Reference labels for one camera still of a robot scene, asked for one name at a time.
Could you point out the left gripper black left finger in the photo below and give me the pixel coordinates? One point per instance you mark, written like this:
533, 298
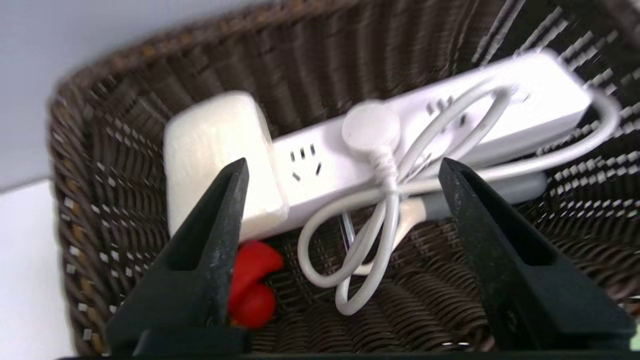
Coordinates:
200, 280

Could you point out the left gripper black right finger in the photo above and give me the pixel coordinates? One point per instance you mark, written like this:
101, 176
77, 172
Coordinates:
525, 280

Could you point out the red rubber duck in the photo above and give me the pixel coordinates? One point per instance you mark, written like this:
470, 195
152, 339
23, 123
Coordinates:
252, 300

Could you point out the white soap bar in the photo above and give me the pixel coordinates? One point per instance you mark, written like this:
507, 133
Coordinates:
215, 140

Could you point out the dark brown wicker basket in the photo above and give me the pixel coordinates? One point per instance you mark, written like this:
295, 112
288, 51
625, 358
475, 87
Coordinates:
325, 50

